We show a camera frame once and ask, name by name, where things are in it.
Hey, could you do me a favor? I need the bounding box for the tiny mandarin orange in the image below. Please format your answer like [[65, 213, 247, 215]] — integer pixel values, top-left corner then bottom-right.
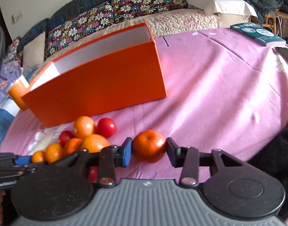
[[31, 150, 46, 163]]

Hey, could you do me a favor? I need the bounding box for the large orange fruit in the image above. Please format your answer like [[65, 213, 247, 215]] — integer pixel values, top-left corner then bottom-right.
[[80, 134, 110, 153]]

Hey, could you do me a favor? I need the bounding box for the red tomato near gripper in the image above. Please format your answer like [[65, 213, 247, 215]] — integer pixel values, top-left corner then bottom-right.
[[88, 166, 99, 183]]

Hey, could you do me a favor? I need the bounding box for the small mandarin orange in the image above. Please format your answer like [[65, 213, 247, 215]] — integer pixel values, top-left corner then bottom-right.
[[45, 143, 63, 164]]

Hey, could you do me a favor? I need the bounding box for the small red tomato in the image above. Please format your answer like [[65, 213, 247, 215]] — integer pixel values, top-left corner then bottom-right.
[[58, 131, 75, 147]]

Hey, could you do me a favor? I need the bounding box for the orange cup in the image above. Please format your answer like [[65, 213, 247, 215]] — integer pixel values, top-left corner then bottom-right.
[[6, 75, 29, 111]]

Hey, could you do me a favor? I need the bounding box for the pink floral tablecloth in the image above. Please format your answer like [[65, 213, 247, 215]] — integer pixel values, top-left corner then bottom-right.
[[0, 27, 288, 182]]

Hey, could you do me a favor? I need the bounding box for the orange cardboard box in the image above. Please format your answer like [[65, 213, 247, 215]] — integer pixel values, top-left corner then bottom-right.
[[22, 23, 167, 128]]

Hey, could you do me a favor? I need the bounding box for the cream cushion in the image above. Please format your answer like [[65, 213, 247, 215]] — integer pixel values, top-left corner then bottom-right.
[[23, 32, 46, 73]]

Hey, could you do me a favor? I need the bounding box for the floral pillow left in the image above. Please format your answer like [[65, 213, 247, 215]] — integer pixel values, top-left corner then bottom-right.
[[45, 2, 114, 58]]

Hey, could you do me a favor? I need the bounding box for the floral pillow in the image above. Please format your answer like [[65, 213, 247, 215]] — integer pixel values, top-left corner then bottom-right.
[[111, 0, 187, 23], [45, 2, 114, 58]]

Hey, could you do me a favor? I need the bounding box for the beige quilted bed cover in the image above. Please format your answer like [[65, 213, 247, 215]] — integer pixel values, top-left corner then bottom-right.
[[26, 9, 220, 83]]

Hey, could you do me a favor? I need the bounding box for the teal book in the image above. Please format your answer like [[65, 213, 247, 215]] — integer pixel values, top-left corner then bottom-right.
[[230, 22, 286, 47]]

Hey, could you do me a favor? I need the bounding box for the black framed mirror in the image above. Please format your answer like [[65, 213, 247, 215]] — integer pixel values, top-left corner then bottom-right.
[[275, 47, 288, 64]]

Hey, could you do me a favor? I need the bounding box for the floral pillow right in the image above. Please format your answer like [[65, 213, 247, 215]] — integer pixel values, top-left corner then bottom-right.
[[111, 0, 187, 23]]

